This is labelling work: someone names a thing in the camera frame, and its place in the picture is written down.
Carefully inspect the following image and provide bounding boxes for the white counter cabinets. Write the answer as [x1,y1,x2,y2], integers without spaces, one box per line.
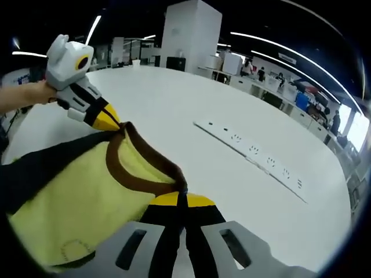
[198,65,348,145]

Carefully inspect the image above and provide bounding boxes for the person's left hand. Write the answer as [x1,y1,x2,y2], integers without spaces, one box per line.
[27,80,60,105]

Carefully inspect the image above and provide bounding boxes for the white square pillar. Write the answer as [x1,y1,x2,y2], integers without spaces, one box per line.
[161,0,223,75]

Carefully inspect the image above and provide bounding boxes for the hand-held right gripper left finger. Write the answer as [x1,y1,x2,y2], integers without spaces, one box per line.
[86,192,184,278]

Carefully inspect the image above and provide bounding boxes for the black office chair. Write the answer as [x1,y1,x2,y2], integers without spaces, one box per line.
[263,92,284,110]

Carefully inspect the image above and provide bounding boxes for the black cabinet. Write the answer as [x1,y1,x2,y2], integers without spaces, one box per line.
[166,57,186,72]

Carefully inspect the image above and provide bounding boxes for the ceiling air vent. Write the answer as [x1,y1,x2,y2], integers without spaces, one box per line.
[278,52,297,65]

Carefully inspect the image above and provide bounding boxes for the yellow garment blue grey sleeves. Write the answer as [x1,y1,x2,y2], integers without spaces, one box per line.
[0,121,189,269]

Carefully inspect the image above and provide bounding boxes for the white table socket panel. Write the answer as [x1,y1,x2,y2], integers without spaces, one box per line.
[193,118,308,205]

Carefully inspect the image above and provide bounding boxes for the white appliance box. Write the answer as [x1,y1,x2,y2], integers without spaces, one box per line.
[223,53,243,73]

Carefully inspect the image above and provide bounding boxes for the blue box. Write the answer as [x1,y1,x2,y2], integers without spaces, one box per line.
[295,92,310,110]

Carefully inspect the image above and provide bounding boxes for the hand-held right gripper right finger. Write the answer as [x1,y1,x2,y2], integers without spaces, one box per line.
[183,193,318,278]

